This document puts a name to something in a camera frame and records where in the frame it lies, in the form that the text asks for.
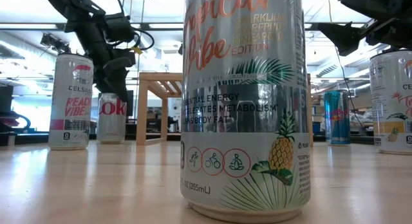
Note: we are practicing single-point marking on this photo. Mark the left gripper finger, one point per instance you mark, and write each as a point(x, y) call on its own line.
point(101, 84)
point(117, 84)

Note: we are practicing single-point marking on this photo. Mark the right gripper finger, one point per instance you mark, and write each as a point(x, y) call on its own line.
point(376, 3)
point(344, 37)

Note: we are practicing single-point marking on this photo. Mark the silver Diet Coke can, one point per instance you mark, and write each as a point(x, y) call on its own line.
point(111, 127)

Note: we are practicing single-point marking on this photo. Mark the white Celsius Peach Vibe can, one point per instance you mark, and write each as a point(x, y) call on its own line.
point(71, 121)

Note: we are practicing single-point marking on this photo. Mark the blue silver Red Bull can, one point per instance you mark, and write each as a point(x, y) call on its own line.
point(336, 127)

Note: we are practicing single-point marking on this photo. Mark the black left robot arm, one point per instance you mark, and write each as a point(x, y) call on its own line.
point(74, 2)

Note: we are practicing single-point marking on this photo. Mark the slatted wooden shelf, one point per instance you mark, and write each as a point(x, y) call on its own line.
point(141, 114)

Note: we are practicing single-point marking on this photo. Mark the black monitor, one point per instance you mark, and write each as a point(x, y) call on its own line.
point(129, 103)

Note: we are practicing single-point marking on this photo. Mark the yellow tape tag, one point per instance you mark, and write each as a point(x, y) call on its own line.
point(137, 51)

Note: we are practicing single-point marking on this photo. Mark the pile of plastic bags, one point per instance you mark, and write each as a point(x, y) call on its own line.
point(363, 116)

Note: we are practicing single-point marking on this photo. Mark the blue storage bin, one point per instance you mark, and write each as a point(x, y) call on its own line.
point(317, 128)

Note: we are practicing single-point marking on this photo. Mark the black curved machine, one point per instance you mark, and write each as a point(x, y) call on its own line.
point(6, 121)

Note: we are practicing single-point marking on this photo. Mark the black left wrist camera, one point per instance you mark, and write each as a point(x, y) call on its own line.
point(119, 27)

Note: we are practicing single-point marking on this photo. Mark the black ceiling camera rig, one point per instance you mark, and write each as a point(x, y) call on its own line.
point(53, 42)

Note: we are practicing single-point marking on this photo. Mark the black metal table frame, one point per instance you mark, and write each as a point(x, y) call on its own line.
point(32, 138)

